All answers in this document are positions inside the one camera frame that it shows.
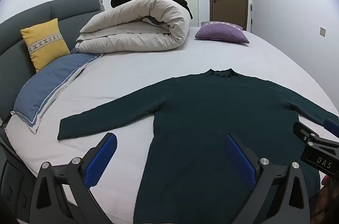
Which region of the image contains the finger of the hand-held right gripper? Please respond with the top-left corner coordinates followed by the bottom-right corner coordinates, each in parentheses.
top-left (293, 121), bottom-right (339, 151)
top-left (323, 118), bottom-right (339, 138)

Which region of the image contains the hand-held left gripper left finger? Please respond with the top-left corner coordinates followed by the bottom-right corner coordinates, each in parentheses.
top-left (29, 132), bottom-right (118, 224)

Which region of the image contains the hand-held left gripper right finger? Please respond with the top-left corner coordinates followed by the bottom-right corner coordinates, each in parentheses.
top-left (224, 133), bottom-right (311, 224)

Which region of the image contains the dark green sweater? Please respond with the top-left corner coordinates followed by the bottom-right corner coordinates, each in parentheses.
top-left (57, 68), bottom-right (339, 224)

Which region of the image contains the person's right hand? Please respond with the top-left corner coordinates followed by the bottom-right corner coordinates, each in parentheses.
top-left (308, 175), bottom-right (339, 224)

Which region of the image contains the blue pillow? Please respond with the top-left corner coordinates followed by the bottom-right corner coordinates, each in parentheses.
top-left (11, 53), bottom-right (104, 134)

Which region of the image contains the purple cushion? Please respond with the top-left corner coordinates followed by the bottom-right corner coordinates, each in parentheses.
top-left (195, 21), bottom-right (250, 44)

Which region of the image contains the yellow patterned pillow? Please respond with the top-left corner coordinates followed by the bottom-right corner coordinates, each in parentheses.
top-left (20, 18), bottom-right (71, 73)

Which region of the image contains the folded beige duvet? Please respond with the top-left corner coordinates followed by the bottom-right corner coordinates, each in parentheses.
top-left (76, 0), bottom-right (191, 54)

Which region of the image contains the grey upholstered headboard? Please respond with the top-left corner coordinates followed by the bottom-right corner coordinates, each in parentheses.
top-left (0, 0), bottom-right (104, 118)

